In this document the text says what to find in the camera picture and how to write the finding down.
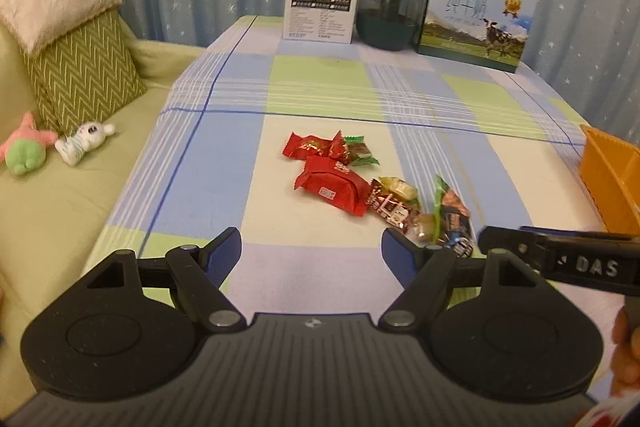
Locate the plaid tablecloth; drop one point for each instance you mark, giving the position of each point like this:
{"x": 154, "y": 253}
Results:
{"x": 320, "y": 82}

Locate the orange plastic tray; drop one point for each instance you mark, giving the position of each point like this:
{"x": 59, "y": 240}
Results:
{"x": 610, "y": 177}

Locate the large red snack packet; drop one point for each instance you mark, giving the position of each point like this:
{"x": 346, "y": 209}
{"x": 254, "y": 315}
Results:
{"x": 330, "y": 187}

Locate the light green sofa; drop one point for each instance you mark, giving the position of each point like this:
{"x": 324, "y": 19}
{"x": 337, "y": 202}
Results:
{"x": 65, "y": 217}

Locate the small red snack packet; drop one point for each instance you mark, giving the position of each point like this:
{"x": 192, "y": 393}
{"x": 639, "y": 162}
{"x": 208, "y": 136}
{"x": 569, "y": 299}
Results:
{"x": 338, "y": 149}
{"x": 305, "y": 147}

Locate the pink and green plush toy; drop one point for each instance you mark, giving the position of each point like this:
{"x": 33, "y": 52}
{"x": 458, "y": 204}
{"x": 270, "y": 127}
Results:
{"x": 22, "y": 154}

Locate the dark green glass jar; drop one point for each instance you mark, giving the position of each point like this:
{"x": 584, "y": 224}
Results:
{"x": 385, "y": 32}

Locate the green chevron pillow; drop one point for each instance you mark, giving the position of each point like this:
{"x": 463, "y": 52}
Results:
{"x": 85, "y": 72}

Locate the green snack packet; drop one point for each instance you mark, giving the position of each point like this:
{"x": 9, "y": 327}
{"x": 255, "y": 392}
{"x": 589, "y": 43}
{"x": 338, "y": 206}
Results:
{"x": 450, "y": 207}

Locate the dark blue snack packet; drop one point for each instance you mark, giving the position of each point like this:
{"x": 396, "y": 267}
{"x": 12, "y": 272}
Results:
{"x": 462, "y": 248}

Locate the yellow clear candy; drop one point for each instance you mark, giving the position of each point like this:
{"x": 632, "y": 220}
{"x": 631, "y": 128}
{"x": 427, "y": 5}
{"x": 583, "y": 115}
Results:
{"x": 397, "y": 188}

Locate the blue milk carton box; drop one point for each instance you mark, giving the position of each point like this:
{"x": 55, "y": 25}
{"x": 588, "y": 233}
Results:
{"x": 470, "y": 32}

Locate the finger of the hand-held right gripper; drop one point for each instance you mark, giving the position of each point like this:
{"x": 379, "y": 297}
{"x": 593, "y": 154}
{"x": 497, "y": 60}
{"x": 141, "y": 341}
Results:
{"x": 575, "y": 234}
{"x": 505, "y": 239}

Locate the person's right hand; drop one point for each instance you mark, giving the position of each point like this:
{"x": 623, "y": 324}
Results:
{"x": 626, "y": 357}

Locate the brown red snack packet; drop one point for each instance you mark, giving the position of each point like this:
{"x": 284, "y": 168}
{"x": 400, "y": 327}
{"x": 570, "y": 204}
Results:
{"x": 392, "y": 209}

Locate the green wrapped candy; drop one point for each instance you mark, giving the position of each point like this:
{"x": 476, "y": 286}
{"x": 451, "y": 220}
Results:
{"x": 360, "y": 152}

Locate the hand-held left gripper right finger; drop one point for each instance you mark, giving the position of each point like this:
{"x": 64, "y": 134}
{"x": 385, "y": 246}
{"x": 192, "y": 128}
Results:
{"x": 395, "y": 253}

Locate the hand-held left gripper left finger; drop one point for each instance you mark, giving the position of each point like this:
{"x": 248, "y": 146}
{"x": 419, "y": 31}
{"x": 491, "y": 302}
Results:
{"x": 225, "y": 253}

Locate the white plush toy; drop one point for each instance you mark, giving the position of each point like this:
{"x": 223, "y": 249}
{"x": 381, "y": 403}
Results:
{"x": 80, "y": 142}

